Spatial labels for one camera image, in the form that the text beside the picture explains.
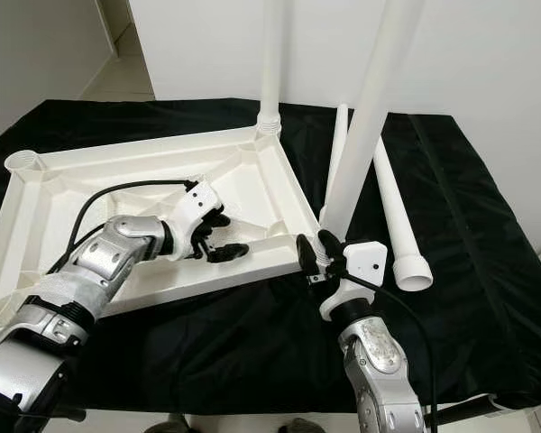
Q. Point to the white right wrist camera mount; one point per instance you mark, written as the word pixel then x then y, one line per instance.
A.
pixel 365 262

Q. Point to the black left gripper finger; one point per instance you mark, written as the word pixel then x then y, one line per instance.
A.
pixel 230 253
pixel 216 216

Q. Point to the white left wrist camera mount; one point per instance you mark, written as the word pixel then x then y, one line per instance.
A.
pixel 197 203

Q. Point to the white plastic children table top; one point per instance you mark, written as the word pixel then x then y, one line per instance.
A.
pixel 72 207

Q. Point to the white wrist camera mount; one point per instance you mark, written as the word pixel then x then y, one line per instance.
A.
pixel 365 262
pixel 197 203

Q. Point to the black fabric table cover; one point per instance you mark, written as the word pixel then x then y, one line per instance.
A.
pixel 261 352

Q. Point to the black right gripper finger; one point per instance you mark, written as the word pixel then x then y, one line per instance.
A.
pixel 329 245
pixel 306 254

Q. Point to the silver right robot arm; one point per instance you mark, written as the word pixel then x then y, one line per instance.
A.
pixel 374 361

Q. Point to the white plastic screw-in table leg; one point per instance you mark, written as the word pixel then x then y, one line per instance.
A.
pixel 397 216
pixel 272 63
pixel 379 99
pixel 339 144

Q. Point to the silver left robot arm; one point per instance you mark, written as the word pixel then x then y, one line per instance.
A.
pixel 108 262

